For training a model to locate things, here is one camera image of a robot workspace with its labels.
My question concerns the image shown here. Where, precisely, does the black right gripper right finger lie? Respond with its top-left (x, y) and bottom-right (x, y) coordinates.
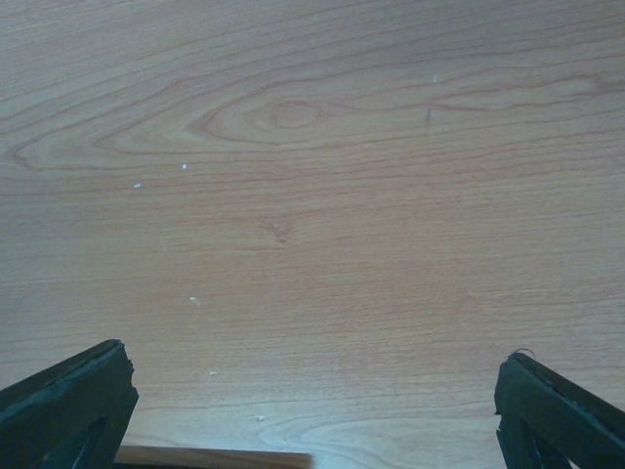
top-left (494, 352), bottom-right (624, 468)

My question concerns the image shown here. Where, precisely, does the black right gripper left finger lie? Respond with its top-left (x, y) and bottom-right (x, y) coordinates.
top-left (1, 339), bottom-right (139, 468)

